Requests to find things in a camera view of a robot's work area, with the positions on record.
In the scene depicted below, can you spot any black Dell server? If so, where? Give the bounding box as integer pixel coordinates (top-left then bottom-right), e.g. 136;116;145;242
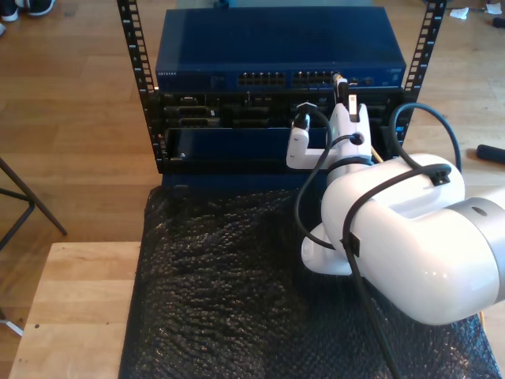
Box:
144;89;411;129

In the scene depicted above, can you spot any blue rack shelf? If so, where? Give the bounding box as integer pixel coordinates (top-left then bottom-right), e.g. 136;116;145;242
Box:
164;126;391;162

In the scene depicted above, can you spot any black panel with red light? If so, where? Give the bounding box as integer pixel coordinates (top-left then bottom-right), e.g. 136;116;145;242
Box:
157;156;328;175

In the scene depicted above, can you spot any black foam cylinder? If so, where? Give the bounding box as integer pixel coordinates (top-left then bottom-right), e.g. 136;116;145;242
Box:
476;144;505;165

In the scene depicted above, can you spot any black bubble wrap mat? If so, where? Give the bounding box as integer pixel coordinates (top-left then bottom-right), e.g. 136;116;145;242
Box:
118;185;503;379

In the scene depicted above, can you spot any dark blue shoe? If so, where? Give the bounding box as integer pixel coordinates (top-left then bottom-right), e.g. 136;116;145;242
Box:
26;0;56;17

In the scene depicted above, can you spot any white metal foot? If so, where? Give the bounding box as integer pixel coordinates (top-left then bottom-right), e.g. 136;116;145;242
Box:
0;317;25;338

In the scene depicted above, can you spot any black camera cable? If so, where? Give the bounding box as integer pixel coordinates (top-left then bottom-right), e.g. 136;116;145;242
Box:
294;100;462;379

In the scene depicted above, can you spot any blue Netgear network switch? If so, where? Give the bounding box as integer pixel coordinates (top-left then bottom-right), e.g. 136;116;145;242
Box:
155;6;407;92

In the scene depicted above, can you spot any blue base plate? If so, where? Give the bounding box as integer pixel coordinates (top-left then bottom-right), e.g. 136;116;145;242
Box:
160;172;328;190

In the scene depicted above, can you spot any black rack frame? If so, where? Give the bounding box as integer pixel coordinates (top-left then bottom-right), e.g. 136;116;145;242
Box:
116;0;449;175

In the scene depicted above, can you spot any black stool frame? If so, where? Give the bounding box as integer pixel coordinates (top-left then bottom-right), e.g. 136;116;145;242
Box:
0;156;68;253

